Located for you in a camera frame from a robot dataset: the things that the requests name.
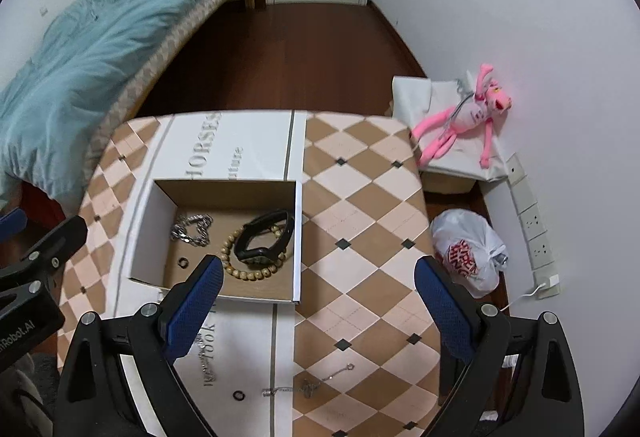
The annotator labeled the white cardboard box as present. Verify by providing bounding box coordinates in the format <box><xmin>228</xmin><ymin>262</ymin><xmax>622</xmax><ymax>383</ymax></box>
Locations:
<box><xmin>127</xmin><ymin>177</ymin><xmax>304</xmax><ymax>305</ymax></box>

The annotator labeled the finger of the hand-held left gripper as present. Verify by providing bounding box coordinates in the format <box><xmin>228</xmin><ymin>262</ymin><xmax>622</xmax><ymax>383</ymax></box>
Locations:
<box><xmin>0</xmin><ymin>216</ymin><xmax>87</xmax><ymax>293</ymax></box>
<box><xmin>0</xmin><ymin>208</ymin><xmax>27</xmax><ymax>243</ymax></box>

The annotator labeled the brown checkered tablecloth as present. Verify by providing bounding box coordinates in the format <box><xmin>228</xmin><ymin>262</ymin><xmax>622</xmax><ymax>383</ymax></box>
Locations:
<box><xmin>56</xmin><ymin>111</ymin><xmax>451</xmax><ymax>437</ymax></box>

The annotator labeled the bed with patterned mattress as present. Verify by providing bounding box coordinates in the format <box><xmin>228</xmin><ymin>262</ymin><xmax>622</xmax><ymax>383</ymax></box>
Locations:
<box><xmin>0</xmin><ymin>0</ymin><xmax>257</xmax><ymax>218</ymax></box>

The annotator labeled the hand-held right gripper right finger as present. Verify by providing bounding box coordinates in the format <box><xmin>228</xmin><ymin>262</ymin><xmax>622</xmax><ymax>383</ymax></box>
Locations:
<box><xmin>414</xmin><ymin>254</ymin><xmax>586</xmax><ymax>437</ymax></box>

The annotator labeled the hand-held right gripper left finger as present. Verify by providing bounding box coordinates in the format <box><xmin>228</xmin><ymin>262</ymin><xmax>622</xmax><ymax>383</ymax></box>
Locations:
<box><xmin>52</xmin><ymin>254</ymin><xmax>226</xmax><ymax>437</ymax></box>

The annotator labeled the large white printed flat carton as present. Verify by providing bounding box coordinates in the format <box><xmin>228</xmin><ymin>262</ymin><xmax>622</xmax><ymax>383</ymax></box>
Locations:
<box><xmin>112</xmin><ymin>110</ymin><xmax>307</xmax><ymax>437</ymax></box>

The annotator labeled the silver chunky chain bracelet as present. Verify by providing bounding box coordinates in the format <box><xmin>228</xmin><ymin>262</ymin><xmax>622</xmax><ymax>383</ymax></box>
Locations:
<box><xmin>170</xmin><ymin>213</ymin><xmax>214</xmax><ymax>248</ymax></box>

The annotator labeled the pink plush toy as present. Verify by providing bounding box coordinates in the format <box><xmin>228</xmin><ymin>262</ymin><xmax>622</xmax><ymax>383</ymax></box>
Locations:
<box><xmin>412</xmin><ymin>62</ymin><xmax>515</xmax><ymax>168</ymax></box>

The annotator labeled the thin silver chain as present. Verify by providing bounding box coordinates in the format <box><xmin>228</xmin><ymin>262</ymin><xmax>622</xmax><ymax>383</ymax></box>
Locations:
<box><xmin>196</xmin><ymin>334</ymin><xmax>222</xmax><ymax>379</ymax></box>

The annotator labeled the thin silver bracelet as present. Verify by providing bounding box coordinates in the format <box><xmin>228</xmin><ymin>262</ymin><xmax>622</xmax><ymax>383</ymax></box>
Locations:
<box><xmin>320</xmin><ymin>363</ymin><xmax>356</xmax><ymax>381</ymax></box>

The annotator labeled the wooden bead bracelet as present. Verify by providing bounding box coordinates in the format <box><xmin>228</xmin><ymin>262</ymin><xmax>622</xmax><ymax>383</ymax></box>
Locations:
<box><xmin>220</xmin><ymin>223</ymin><xmax>289</xmax><ymax>283</ymax></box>

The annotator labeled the white power strip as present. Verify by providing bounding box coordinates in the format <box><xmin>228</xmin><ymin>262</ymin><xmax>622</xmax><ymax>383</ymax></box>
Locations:
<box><xmin>504</xmin><ymin>152</ymin><xmax>562</xmax><ymax>301</ymax></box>

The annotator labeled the black smart band watch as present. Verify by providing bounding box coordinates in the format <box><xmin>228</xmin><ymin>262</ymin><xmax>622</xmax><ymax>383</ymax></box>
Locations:
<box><xmin>233</xmin><ymin>210</ymin><xmax>296</xmax><ymax>266</ymax></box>

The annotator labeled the blue quilt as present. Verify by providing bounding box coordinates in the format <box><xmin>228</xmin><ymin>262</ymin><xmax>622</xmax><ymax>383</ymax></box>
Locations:
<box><xmin>0</xmin><ymin>0</ymin><xmax>252</xmax><ymax>202</ymax></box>

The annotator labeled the thin silver necklace with pendant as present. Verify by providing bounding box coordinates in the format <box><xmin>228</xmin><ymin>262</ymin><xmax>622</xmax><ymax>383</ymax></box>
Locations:
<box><xmin>261</xmin><ymin>379</ymin><xmax>317</xmax><ymax>399</ymax></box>

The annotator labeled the white charger with cable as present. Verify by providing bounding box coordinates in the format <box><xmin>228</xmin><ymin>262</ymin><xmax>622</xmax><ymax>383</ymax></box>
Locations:
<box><xmin>499</xmin><ymin>274</ymin><xmax>561</xmax><ymax>314</ymax></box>

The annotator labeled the white plastic bag red print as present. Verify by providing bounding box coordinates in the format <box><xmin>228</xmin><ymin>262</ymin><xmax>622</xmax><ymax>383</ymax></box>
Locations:
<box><xmin>430</xmin><ymin>209</ymin><xmax>507</xmax><ymax>293</ymax></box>

